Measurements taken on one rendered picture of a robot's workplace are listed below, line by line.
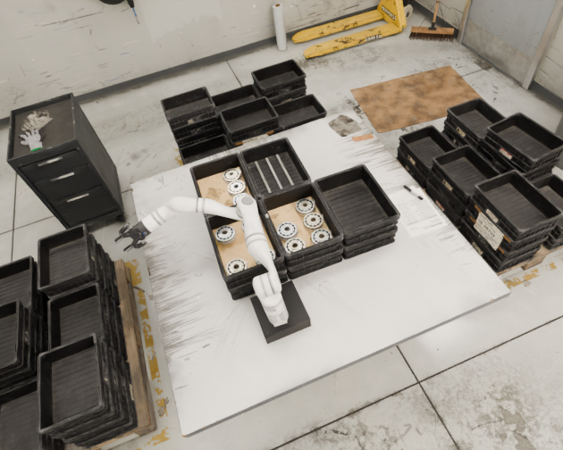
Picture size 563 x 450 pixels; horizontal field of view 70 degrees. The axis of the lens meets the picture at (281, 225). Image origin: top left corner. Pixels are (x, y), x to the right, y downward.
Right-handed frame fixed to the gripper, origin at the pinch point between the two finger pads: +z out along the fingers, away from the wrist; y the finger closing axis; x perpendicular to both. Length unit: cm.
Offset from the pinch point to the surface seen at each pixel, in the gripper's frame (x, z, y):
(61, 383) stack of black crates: 0, 74, 43
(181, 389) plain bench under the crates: -47, 16, 49
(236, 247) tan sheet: -5, -39, 37
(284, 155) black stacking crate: 40, -93, 39
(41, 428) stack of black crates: -23, 81, 38
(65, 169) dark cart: 129, 27, -3
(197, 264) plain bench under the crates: 9.0, -15.6, 41.2
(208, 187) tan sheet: 41, -45, 26
